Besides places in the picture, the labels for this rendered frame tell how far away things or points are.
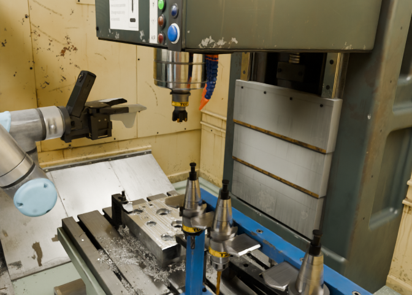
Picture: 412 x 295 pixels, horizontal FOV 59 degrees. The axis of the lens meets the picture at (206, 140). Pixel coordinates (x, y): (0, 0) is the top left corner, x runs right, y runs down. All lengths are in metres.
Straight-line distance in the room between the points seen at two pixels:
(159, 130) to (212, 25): 1.60
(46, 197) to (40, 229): 1.08
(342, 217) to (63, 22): 1.52
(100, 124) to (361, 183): 0.83
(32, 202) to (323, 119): 0.89
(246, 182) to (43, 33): 1.18
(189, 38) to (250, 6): 0.16
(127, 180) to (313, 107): 1.19
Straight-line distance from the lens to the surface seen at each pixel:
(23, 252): 1.78
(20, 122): 0.87
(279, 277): 0.67
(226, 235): 0.74
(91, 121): 0.92
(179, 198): 0.89
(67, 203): 1.94
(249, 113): 1.48
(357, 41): 1.09
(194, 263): 0.99
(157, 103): 2.23
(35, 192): 0.76
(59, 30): 1.97
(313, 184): 1.32
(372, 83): 1.20
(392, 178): 1.56
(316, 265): 0.60
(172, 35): 0.70
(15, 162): 0.75
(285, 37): 0.86
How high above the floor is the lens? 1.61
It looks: 17 degrees down
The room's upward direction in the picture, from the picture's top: 3 degrees clockwise
